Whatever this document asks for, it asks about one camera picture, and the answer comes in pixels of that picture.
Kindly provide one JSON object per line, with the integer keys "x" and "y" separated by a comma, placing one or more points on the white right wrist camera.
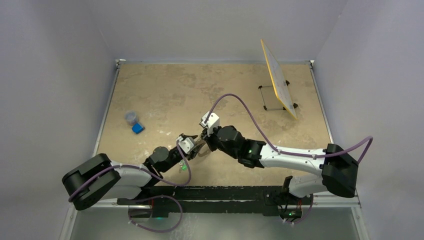
{"x": 209, "y": 120}

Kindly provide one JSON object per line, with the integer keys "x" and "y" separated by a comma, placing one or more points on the aluminium table rail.
{"x": 71, "y": 214}

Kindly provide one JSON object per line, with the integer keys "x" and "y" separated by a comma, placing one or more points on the blue box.
{"x": 137, "y": 128}

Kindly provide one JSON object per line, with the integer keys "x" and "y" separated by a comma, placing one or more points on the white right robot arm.
{"x": 329, "y": 169}

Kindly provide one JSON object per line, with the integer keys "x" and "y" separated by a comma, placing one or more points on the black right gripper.
{"x": 209, "y": 139}

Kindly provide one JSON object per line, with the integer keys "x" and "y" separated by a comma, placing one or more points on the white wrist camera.
{"x": 209, "y": 120}
{"x": 187, "y": 143}

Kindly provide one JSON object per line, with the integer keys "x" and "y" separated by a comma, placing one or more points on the green key tag with key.
{"x": 182, "y": 167}

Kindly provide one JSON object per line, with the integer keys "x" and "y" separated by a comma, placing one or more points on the clear jar of paperclips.
{"x": 131, "y": 118}

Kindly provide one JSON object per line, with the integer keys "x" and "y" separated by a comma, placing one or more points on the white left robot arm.
{"x": 100, "y": 178}

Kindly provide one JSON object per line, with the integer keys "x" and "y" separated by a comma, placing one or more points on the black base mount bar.
{"x": 269, "y": 201}

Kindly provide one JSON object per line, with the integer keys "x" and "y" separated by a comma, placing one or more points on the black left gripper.
{"x": 192, "y": 154}

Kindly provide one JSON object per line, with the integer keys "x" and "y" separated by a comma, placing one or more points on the yellow framed whiteboard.
{"x": 278, "y": 80}

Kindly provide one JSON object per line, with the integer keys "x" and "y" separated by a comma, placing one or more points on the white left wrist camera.
{"x": 187, "y": 143}

